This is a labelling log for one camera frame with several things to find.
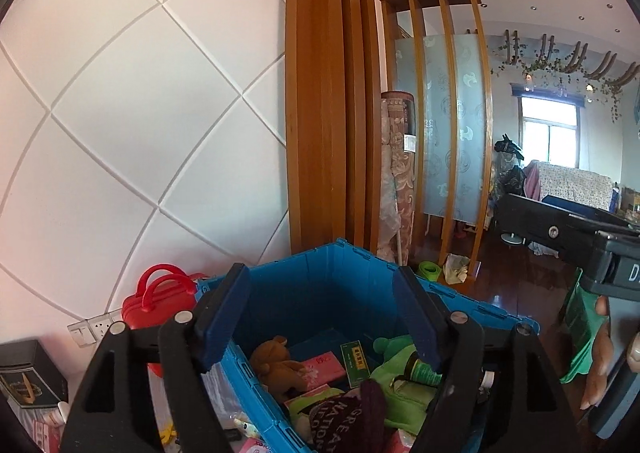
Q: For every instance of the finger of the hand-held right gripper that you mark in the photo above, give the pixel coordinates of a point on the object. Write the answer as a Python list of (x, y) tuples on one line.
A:
[(550, 225)]

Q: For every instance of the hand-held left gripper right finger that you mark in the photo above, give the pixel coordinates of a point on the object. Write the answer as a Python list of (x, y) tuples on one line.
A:
[(417, 323)]

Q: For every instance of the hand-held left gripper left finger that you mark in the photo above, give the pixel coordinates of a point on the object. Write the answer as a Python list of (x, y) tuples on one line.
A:
[(225, 318)]

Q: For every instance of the blue plastic crate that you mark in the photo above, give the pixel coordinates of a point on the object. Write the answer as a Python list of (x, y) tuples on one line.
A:
[(320, 293)]

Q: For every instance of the desktop with clear cover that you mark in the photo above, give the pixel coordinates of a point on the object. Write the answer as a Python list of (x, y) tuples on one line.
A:
[(74, 385)]

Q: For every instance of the person's right hand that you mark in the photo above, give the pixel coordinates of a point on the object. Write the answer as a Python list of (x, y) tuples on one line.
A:
[(601, 348)]

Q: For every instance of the white fan base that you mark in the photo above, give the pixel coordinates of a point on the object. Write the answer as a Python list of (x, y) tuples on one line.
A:
[(512, 239)]

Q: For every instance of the sofa with floral cover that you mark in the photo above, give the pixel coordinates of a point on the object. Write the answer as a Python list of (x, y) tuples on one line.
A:
[(570, 183)]

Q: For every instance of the brown bottle with green label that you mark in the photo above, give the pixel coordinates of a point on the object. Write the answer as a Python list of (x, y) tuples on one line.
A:
[(422, 373)]

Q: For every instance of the green tape roll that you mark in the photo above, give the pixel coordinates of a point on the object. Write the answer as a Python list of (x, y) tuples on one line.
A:
[(428, 270)]

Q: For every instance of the green plush toy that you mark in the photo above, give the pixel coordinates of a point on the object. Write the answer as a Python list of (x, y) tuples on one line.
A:
[(395, 373)]

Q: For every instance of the cardboard boxes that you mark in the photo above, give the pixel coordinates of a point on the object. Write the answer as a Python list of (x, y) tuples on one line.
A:
[(627, 200)]

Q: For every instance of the crumpled pale cloth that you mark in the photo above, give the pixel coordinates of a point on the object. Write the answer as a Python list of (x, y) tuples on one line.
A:
[(456, 269)]

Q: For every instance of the brown teddy bear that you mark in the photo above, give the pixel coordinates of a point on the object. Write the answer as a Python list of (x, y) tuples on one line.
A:
[(275, 363)]

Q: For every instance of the small green medicine box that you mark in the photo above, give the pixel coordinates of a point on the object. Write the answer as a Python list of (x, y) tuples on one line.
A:
[(356, 360)]

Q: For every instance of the clear plastic bag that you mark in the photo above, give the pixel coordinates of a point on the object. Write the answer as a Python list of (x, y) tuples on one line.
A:
[(219, 390)]

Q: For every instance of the red plastic carry case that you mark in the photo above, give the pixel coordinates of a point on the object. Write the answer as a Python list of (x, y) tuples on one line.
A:
[(150, 303)]

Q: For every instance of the dark clothes pile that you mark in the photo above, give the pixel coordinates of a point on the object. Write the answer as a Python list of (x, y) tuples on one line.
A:
[(507, 148)]

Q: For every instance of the window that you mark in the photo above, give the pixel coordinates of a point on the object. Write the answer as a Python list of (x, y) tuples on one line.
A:
[(547, 133)]

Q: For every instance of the pink flat box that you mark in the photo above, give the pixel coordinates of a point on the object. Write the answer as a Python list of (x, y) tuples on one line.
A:
[(322, 369)]

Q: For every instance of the small white tube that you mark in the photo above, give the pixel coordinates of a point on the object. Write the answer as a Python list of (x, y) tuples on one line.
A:
[(246, 425)]

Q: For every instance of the light green packet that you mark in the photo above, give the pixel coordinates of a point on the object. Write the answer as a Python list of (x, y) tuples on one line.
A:
[(305, 405)]

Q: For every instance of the maroon knit beanie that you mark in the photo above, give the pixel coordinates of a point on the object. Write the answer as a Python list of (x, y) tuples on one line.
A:
[(345, 418)]

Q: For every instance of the yellow small toy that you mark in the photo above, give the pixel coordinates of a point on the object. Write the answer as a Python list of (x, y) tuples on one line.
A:
[(169, 434)]

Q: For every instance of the wooden screen with frosted glass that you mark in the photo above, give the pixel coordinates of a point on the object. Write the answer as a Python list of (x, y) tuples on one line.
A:
[(450, 133)]

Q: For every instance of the rolled patterned carpet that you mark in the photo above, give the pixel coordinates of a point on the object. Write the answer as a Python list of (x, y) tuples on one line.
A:
[(397, 168)]

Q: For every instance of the hanging vine decoration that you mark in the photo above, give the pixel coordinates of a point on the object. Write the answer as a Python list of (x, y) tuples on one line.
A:
[(550, 64)]

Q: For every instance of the black box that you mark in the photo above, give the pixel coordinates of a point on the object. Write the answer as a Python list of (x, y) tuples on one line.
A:
[(30, 373)]

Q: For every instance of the red and white packet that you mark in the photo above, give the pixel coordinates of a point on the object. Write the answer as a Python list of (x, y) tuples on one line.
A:
[(47, 433)]

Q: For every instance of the wooden pillar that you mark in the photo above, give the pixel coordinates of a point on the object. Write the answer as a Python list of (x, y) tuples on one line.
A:
[(325, 108)]

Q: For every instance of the white wall socket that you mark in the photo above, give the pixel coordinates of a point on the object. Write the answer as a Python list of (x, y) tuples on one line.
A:
[(95, 328)]

